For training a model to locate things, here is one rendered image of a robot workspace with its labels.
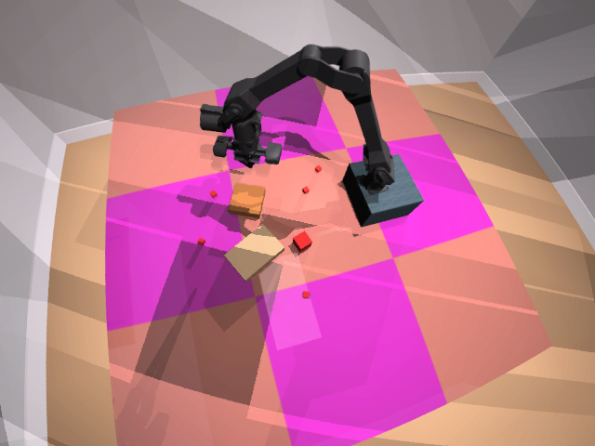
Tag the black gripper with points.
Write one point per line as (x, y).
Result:
(244, 148)

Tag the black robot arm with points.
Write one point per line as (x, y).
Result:
(352, 79)

